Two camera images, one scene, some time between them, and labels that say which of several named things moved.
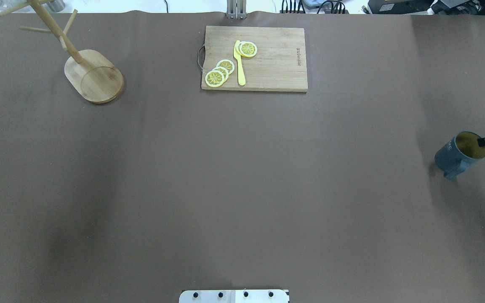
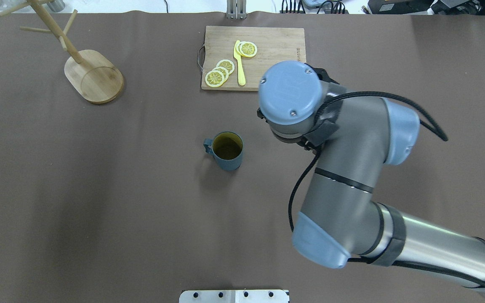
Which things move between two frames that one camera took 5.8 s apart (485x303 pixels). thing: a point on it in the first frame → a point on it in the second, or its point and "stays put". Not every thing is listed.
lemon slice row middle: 224,70 stays put
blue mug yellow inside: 458,154 → 227,148
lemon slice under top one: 237,48 stays put
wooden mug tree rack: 94,75 stays put
